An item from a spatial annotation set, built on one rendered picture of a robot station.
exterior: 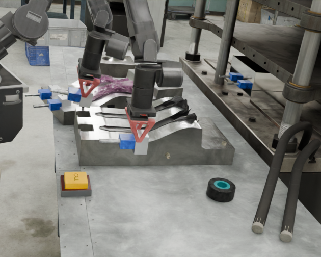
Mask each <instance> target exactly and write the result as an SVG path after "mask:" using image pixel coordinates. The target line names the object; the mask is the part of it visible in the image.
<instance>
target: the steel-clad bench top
mask: <svg viewBox="0 0 321 257"><path fill-rule="evenodd" d="M84 49H85V48H78V47H61V46H49V59H50V77H51V85H58V86H62V85H70V84H72V83H74V82H76V81H78V74H77V68H76V66H77V65H78V64H79V62H78V59H79V58H83V53H84ZM181 86H182V87H183V93H182V98H183V99H184V100H185V99H187V103H188V105H189V110H190V109H191V110H190V111H189V113H188V115H189V114H192V113H195V114H196V116H197V117H209V118H210V119H211V120H212V121H213V122H214V124H215V125H216V126H217V127H218V129H219V130H220V131H221V132H222V133H223V135H224V136H225V137H226V138H227V139H228V141H229V142H230V143H231V144H232V146H233V147H234V148H235V153H234V157H233V162H232V165H159V166H79V161H78V154H77V148H76V140H75V134H74V125H62V124H61V123H60V121H59V120H58V119H57V117H56V116H55V115H54V114H53V132H54V142H55V161H56V179H57V197H58V215H59V234H60V252H61V257H321V224H320V223H319V222H318V221H317V220H316V219H315V218H314V217H313V216H312V214H311V213H310V212H309V211H308V210H307V209H306V208H305V207H304V206H303V204H302V203H301V202H300V201H299V200H298V202H297V209H296V216H295V223H294V227H293V234H292V240H291V241H290V242H284V241H282V240H281V239H280V233H281V227H282V221H283V215H284V210H285V204H286V199H287V193H288V188H287V187H286V185H285V184H284V183H283V182H282V181H281V180H280V179H279V178H278V180H277V183H276V187H275V191H274V195H273V198H272V202H271V205H270V209H269V212H268V215H267V219H266V222H265V226H264V229H263V232H262V233H256V232H254V231H253V230H252V225H253V221H254V218H255V215H256V212H257V208H258V205H259V202H260V199H261V196H262V192H263V189H264V185H265V182H266V179H267V176H268V173H269V170H270V167H269V166H268V165H267V164H266V163H265V162H264V161H263V159H262V158H261V157H260V156H259V155H258V154H257V153H256V152H255V150H254V149H253V148H252V147H251V146H250V145H249V144H248V143H247V142H246V140H245V139H244V138H243V137H242V136H241V135H240V134H239V133H238V132H237V130H236V129H235V128H234V127H233V126H232V125H231V124H230V123H229V122H228V120H227V119H226V118H225V117H224V116H223V115H222V114H221V113H220V111H219V110H218V109H217V108H216V107H215V106H214V105H213V104H212V103H211V102H210V100H209V99H208V98H207V97H206V96H205V95H204V94H203V93H202V91H201V90H200V89H199V88H198V87H197V86H196V85H195V84H194V83H193V81H192V80H191V79H190V78H189V77H188V76H187V75H186V74H185V73H184V71H183V83H182V85H181ZM65 172H86V174H87V175H89V178H90V183H91V189H92V194H91V196H79V197H61V185H60V176H61V175H64V173H65ZM216 177H220V178H225V179H228V180H230V181H231V182H233V183H234V184H235V186H236V189H235V194H234V198H233V200H232V201H230V202H217V201H214V200H212V199H211V198H209V197H208V196H207V194H206V191H207V186H208V181H209V180H210V179H212V178H216Z"/></svg>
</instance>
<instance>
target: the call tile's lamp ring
mask: <svg viewBox="0 0 321 257"><path fill-rule="evenodd" d="M63 177H64V175H61V186H62V191H77V190H91V184H90V179H89V175H87V180H88V187H89V188H88V189H64V179H63Z"/></svg>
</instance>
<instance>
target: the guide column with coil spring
mask: <svg viewBox="0 0 321 257"><path fill-rule="evenodd" d="M239 1H240V0H228V5H227V11H226V16H225V22H224V27H223V33H222V39H221V44H220V50H219V55H218V61H217V66H216V72H215V78H214V81H213V82H214V83H215V84H219V85H222V84H224V80H225V78H221V77H219V75H226V70H227V65H228V59H229V54H230V49H231V42H232V37H233V33H234V28H235V22H236V17H237V12H238V7H239Z"/></svg>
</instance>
